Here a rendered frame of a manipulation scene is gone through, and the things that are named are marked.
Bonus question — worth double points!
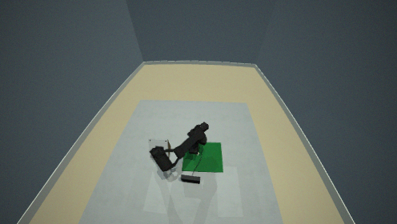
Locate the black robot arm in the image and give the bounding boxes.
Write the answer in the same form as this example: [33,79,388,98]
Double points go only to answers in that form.
[150,122,209,172]

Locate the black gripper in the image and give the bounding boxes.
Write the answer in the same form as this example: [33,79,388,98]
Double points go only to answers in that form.
[189,142,199,154]

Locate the green circuit board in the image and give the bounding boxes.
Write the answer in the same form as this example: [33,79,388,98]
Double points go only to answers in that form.
[182,142,223,173]

